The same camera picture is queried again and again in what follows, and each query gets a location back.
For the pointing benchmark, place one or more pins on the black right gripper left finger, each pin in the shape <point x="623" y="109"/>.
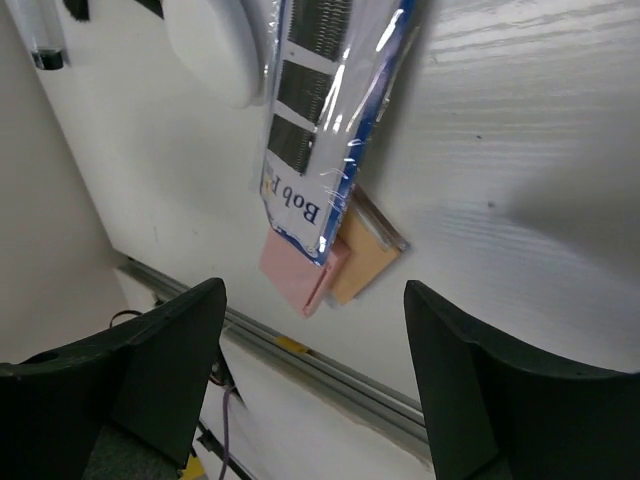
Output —
<point x="121" y="404"/>

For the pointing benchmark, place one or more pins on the slim black makeup brush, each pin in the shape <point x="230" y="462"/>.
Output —
<point x="41" y="31"/>

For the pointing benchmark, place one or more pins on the aluminium table edge rail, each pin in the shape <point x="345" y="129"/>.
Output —
<point x="395" y="414"/>

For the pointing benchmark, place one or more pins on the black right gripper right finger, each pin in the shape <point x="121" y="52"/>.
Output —
<point x="495" y="407"/>

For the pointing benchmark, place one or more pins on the tan blotting paper pad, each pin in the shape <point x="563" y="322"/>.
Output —
<point x="373" y="242"/>

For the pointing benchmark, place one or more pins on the pink blotting paper pad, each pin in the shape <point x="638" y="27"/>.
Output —
<point x="302" y="283"/>

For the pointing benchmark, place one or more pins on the bobby pin card pack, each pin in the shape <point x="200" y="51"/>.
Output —
<point x="329" y="78"/>

